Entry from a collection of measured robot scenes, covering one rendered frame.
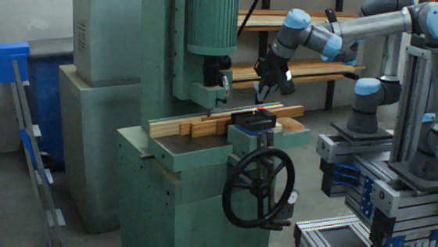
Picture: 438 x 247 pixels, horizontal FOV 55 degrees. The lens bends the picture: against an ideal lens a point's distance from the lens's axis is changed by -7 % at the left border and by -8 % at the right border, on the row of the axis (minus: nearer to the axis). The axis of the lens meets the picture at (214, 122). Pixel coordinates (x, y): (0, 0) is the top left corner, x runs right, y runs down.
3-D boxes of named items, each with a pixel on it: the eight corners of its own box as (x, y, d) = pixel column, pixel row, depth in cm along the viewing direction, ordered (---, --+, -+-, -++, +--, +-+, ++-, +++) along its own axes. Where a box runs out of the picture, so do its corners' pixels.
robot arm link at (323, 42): (340, 34, 143) (310, 20, 143) (345, 40, 133) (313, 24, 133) (330, 56, 146) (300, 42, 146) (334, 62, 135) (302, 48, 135)
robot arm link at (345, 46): (385, 2, 177) (324, 69, 216) (400, 4, 182) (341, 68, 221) (371, -17, 182) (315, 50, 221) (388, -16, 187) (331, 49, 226)
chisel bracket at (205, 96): (207, 113, 162) (208, 90, 159) (188, 102, 173) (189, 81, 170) (225, 111, 165) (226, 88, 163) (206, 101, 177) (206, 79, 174)
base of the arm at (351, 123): (366, 122, 214) (369, 102, 211) (383, 133, 200) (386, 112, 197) (340, 123, 211) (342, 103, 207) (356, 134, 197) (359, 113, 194)
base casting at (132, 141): (174, 206, 152) (174, 183, 149) (116, 148, 198) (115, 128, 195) (277, 180, 175) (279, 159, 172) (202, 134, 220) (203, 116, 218)
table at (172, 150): (186, 184, 140) (186, 167, 138) (146, 150, 164) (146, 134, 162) (326, 152, 170) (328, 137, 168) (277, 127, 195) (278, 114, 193)
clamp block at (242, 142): (247, 162, 150) (249, 137, 147) (225, 148, 161) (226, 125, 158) (281, 155, 158) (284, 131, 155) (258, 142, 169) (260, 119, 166)
